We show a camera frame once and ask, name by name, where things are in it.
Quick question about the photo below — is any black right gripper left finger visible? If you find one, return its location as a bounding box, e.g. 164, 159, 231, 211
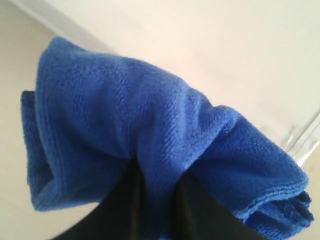
54, 160, 144, 240

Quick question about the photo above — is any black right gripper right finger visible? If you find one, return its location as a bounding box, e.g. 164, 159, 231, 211
172, 172, 260, 240

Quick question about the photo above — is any blue microfiber cloth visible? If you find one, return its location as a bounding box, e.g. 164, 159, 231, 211
21, 37, 314, 240

